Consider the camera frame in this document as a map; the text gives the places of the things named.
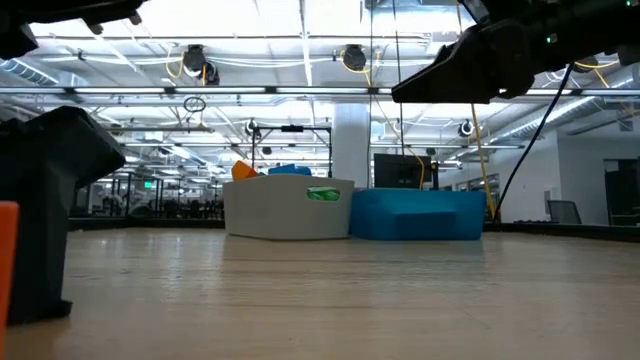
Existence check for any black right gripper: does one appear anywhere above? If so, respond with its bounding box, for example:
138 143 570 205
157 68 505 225
390 0 640 106

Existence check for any orange studded brick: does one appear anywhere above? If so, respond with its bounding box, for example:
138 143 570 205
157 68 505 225
0 200 21 360

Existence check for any light green toy block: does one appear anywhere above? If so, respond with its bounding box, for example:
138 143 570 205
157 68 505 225
306 186 342 203

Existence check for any large blue toy block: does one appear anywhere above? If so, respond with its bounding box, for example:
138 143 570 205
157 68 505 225
267 163 313 177

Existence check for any black monitor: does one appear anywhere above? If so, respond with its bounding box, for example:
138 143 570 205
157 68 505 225
373 153 433 190

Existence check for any white building column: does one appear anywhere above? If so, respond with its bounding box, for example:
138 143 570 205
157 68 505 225
332 103 372 189

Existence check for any teal plastic bin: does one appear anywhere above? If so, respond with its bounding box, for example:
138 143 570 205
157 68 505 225
349 187 487 242

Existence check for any grey office chair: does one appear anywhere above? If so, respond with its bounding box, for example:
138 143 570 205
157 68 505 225
546 199 584 226

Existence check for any light grey plastic bin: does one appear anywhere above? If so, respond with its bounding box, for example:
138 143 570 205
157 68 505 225
221 173 356 242

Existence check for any yellow cable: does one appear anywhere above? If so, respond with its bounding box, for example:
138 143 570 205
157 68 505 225
468 103 498 222

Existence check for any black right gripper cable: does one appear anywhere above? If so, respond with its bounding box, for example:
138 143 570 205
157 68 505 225
491 62 575 224

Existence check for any black aluminium table frame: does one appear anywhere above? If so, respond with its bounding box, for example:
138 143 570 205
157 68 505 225
67 215 640 245

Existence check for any black background rig frame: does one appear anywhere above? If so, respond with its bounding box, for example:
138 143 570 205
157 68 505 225
250 123 334 178

